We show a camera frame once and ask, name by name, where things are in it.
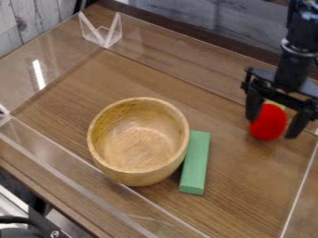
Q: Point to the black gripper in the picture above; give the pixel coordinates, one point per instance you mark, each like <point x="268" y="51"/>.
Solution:
<point x="261" y="87"/>

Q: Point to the red plush fruit green stem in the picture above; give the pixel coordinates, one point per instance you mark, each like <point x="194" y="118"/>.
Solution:
<point x="270" y="124"/>

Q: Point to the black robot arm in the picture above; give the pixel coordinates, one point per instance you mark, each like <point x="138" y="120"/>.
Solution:
<point x="288" y="84"/>

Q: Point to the green rectangular block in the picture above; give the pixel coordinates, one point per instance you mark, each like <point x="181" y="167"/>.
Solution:
<point x="195" y="163"/>

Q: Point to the wooden bowl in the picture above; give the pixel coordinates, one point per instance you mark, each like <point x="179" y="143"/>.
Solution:
<point x="138" y="139"/>

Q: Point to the clear acrylic tray wall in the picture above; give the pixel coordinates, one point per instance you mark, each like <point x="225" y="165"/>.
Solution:
<point x="61" y="79"/>

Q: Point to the clear acrylic corner bracket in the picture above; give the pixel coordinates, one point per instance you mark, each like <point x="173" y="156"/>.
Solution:
<point x="102" y="36"/>

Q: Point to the black metal stand bracket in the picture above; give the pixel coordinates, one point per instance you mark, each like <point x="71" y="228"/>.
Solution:
<point x="43" y="227"/>

